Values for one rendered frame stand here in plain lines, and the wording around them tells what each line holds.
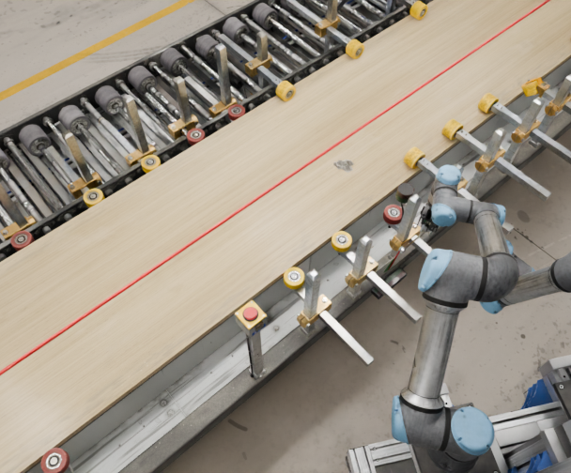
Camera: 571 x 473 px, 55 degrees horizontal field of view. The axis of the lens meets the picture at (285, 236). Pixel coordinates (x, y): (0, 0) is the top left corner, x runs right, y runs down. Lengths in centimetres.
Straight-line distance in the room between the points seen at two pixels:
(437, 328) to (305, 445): 145
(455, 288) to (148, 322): 111
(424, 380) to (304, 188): 108
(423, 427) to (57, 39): 397
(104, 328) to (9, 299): 38
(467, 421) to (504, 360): 156
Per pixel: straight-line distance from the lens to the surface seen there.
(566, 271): 162
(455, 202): 180
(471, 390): 301
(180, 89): 250
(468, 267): 144
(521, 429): 199
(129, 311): 210
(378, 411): 287
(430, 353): 150
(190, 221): 225
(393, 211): 227
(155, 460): 212
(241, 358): 226
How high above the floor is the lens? 274
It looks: 58 degrees down
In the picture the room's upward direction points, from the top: 1 degrees clockwise
